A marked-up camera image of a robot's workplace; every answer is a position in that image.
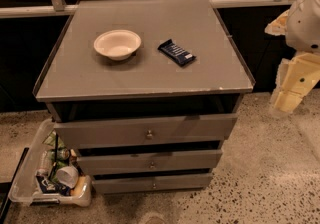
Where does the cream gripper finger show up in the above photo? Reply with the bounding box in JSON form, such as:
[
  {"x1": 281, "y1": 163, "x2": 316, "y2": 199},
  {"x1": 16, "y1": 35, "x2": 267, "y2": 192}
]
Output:
[
  {"x1": 270, "y1": 88, "x2": 302, "y2": 113},
  {"x1": 264, "y1": 10, "x2": 289, "y2": 36}
]

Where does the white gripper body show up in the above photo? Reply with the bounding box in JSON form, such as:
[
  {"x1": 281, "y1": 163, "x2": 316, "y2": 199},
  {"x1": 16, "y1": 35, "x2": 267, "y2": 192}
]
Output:
[{"x1": 281, "y1": 52, "x2": 320, "y2": 96}]

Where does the grey top drawer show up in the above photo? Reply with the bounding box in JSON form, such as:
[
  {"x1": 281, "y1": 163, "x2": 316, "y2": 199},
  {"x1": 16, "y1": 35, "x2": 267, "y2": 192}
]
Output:
[{"x1": 54, "y1": 114, "x2": 237, "y2": 149}]

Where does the grey drawer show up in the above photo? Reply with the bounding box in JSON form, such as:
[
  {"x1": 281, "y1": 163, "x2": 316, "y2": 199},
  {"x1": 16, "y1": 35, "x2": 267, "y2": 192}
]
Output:
[
  {"x1": 54, "y1": 114, "x2": 237, "y2": 149},
  {"x1": 77, "y1": 150, "x2": 222, "y2": 175},
  {"x1": 92, "y1": 173, "x2": 212, "y2": 194}
]

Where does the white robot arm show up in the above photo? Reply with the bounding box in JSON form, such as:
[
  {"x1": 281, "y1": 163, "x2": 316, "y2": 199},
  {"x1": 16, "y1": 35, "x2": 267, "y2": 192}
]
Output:
[{"x1": 265, "y1": 0, "x2": 320, "y2": 115}]

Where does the grey middle drawer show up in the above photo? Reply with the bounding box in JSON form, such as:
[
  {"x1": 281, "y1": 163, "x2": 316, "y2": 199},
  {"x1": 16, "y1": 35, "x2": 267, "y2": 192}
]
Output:
[{"x1": 77, "y1": 150, "x2": 222, "y2": 175}]

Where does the grey drawer cabinet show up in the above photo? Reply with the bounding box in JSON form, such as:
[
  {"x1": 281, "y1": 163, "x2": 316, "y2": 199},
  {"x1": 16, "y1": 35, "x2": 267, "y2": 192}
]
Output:
[{"x1": 34, "y1": 0, "x2": 254, "y2": 182}]

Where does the grey bottom drawer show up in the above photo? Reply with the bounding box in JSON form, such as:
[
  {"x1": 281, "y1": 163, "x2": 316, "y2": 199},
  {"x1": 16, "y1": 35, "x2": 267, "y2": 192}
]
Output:
[{"x1": 92, "y1": 173, "x2": 212, "y2": 194}]

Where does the dark blue snack bar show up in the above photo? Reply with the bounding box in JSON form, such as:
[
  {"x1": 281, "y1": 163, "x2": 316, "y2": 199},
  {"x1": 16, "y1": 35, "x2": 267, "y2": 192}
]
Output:
[{"x1": 158, "y1": 39, "x2": 196, "y2": 67}]

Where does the yellow sponge in bin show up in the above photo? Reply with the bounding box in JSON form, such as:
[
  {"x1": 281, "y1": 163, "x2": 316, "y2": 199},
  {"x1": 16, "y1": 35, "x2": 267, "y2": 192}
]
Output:
[{"x1": 71, "y1": 176, "x2": 86, "y2": 197}]

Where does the green can in bin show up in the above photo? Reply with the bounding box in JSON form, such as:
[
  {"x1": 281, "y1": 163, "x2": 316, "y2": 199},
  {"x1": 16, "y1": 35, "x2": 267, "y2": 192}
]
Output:
[{"x1": 48, "y1": 148, "x2": 70, "y2": 161}]

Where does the white cup in bin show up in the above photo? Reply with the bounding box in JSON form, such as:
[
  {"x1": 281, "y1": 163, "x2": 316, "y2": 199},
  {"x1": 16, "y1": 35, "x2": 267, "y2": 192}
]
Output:
[{"x1": 56, "y1": 166, "x2": 79, "y2": 188}]

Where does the blue snack bag in bin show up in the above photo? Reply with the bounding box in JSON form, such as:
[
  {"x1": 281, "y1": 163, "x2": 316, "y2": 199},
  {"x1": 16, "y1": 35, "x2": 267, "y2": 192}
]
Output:
[{"x1": 36, "y1": 176, "x2": 71, "y2": 196}]

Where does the clear plastic bin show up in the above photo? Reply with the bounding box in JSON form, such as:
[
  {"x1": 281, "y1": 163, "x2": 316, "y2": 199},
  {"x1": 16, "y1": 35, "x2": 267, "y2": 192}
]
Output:
[{"x1": 9, "y1": 119, "x2": 91, "y2": 207}]

